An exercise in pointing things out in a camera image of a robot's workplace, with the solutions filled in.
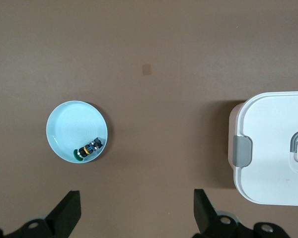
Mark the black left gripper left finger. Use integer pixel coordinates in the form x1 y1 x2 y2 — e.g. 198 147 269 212
0 190 81 238

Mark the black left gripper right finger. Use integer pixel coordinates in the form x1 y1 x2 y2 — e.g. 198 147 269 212
193 188 293 238

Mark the grey box latch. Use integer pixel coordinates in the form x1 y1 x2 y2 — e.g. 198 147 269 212
232 135 253 167

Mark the light blue round plate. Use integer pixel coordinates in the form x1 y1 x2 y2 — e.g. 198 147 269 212
46 100 109 164

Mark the white container lid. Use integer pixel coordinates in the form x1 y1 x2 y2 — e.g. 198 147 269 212
228 91 298 206

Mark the green and black switch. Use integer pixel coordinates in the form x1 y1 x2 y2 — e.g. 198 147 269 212
73 137 103 161

